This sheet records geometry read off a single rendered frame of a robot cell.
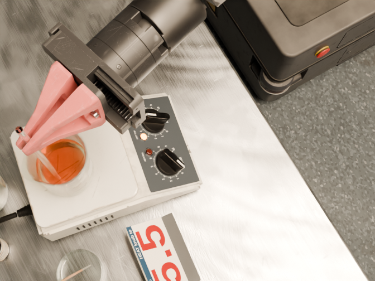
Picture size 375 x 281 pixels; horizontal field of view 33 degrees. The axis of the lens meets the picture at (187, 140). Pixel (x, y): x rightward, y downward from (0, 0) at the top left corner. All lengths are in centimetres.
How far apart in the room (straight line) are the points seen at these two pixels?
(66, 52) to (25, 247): 33
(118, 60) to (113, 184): 21
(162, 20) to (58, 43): 9
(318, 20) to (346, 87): 39
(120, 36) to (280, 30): 80
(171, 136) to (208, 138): 6
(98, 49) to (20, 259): 35
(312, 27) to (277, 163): 56
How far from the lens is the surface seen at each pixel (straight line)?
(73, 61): 54
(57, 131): 56
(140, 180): 73
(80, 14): 88
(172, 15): 56
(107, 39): 55
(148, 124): 76
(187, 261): 78
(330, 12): 135
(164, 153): 74
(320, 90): 167
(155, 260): 76
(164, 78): 84
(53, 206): 71
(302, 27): 133
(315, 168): 161
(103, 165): 72
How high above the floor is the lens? 153
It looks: 75 degrees down
